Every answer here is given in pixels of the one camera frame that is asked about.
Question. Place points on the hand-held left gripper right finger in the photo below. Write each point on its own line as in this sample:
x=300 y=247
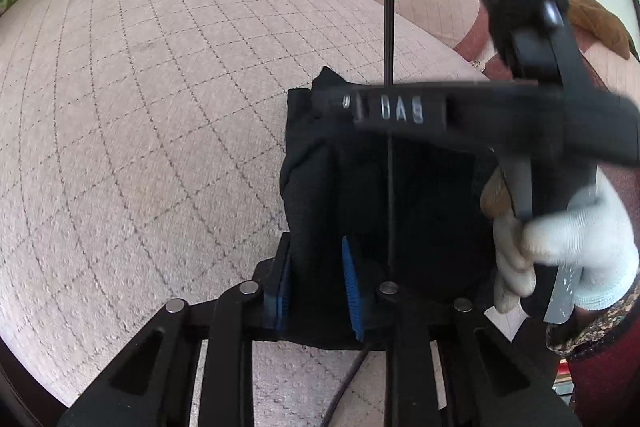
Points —
x=353 y=289

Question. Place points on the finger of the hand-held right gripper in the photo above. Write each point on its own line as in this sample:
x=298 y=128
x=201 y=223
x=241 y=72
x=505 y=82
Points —
x=336 y=99

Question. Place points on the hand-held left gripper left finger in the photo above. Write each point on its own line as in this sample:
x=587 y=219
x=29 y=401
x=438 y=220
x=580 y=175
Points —
x=281 y=294

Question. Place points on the black pants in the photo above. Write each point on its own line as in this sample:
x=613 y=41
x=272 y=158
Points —
x=430 y=217

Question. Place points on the person's right forearm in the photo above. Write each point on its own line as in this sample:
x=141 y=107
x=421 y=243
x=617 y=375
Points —
x=610 y=362

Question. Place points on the person's right hand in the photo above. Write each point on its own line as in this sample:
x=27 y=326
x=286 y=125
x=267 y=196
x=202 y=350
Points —
x=607 y=252

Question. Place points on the brown cloth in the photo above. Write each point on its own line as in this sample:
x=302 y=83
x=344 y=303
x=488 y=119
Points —
x=605 y=27

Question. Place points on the beige quilted mattress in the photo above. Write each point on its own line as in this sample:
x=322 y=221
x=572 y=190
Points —
x=150 y=107

